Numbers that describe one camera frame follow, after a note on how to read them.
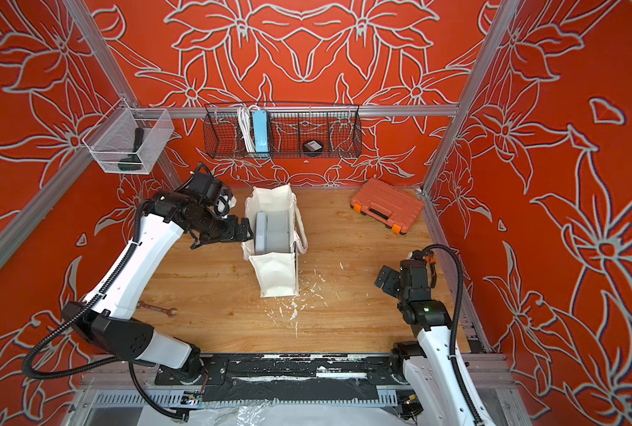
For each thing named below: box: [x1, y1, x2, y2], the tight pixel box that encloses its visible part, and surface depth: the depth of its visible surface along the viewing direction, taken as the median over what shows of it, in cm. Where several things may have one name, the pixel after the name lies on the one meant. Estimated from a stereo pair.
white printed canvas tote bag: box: [241, 184, 309, 299], surface depth 83 cm
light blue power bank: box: [252, 110, 269, 154], surface depth 92 cm
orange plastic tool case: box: [349, 177, 426, 236], surface depth 109 cm
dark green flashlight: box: [118, 127, 144, 171], surface depth 81 cm
